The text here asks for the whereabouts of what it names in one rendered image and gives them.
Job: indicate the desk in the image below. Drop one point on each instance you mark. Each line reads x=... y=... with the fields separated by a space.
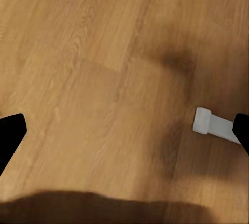
x=206 y=122

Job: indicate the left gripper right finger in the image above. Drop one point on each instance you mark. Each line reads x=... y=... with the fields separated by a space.
x=241 y=129

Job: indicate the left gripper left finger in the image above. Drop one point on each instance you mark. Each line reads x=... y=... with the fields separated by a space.
x=12 y=131

